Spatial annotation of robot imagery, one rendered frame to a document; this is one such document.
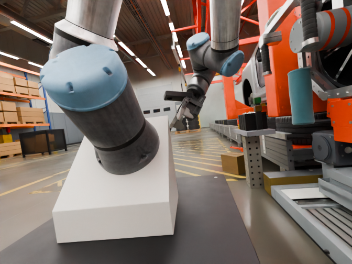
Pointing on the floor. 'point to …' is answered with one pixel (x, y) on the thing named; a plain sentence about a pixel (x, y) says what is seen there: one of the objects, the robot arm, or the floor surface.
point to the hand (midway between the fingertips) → (171, 126)
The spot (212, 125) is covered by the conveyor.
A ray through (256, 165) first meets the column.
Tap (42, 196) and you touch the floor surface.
